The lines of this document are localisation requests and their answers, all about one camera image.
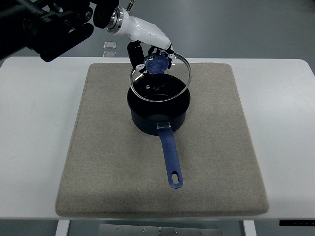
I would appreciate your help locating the silver floor plate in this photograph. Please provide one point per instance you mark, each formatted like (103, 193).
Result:
(109, 54)
(109, 45)

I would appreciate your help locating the upper silver floor plate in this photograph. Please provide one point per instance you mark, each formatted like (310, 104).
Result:
(109, 45)

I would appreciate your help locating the dark blue saucepan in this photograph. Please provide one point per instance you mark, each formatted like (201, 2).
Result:
(162, 119)

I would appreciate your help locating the right white table leg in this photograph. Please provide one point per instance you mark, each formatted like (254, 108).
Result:
(249, 228)

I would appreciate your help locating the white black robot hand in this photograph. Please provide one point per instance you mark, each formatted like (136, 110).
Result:
(150, 50)

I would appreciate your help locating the glass pot lid blue knob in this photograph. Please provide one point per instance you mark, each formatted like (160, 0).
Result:
(163, 84)

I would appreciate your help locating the metal plate under table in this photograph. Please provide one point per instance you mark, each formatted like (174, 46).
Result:
(129, 230)

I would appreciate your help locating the lower silver floor plate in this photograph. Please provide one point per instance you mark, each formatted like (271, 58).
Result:
(109, 54)

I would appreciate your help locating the black table control panel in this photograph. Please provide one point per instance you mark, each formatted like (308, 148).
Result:
(297, 223)

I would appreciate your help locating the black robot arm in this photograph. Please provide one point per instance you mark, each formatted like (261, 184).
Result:
(50, 27)

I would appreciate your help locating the left white table leg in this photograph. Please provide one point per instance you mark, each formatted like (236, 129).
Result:
(62, 228)

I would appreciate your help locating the beige felt mat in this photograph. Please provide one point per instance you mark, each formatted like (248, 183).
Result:
(114, 170)

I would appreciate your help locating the white table leg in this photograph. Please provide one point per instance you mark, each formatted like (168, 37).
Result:
(249, 228)
(62, 228)

